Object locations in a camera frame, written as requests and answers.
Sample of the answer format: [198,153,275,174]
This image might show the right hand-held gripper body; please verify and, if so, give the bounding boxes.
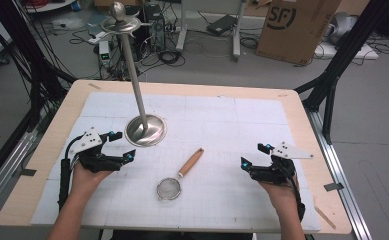
[250,141,315,185]

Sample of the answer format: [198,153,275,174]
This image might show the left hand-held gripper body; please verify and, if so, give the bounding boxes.
[69,128,125,174]

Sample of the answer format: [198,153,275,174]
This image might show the wooden-handled mesh strainer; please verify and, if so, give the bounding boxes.
[156,147,205,202]

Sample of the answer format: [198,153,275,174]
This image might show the silver metal stand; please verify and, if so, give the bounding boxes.
[100,1,167,148]

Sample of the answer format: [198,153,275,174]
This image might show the person's right hand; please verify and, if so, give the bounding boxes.
[258,181,300,213]

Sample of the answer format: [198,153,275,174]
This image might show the person's left hand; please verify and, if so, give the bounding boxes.
[70,162,114,198]

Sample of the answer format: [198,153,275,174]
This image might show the white gridded mat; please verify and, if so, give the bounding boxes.
[30,91,321,233]

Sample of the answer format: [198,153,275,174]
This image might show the grey tape piece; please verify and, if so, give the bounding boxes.
[323,182,345,193]

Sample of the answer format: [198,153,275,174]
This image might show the thin wooden stick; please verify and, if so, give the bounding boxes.
[313,204,337,231]

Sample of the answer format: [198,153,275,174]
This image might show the power supply with green display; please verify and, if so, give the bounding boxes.
[98,40,113,68]

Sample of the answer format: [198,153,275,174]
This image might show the white power strip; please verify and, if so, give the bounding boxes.
[88,31,109,46]

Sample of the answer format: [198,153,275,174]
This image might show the white stand leg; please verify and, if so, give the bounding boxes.
[231,0,249,63]
[175,0,189,52]

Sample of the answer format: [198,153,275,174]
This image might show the black computer tower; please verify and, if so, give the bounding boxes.
[143,3,167,53]

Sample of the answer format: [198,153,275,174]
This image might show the brown cardboard box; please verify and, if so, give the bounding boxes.
[255,0,352,66]

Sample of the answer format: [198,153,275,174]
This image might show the white flat board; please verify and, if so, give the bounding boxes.
[314,41,380,61]

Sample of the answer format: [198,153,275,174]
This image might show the flat black device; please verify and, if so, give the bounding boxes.
[206,13,238,37]

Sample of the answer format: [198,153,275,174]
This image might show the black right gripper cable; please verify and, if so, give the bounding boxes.
[289,176,307,223]

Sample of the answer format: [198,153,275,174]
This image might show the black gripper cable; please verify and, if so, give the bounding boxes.
[289,176,307,223]
[57,134,87,213]

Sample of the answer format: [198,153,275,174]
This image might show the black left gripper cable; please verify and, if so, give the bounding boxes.
[57,134,87,213]

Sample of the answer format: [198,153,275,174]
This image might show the aluminium rail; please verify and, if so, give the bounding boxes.
[0,128,40,219]
[304,109,374,240]

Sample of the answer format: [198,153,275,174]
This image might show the coiled black cable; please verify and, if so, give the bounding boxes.
[239,34,260,51]
[157,49,187,68]

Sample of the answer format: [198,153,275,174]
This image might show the black metal frame stand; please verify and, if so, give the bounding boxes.
[0,0,78,134]
[294,0,389,146]

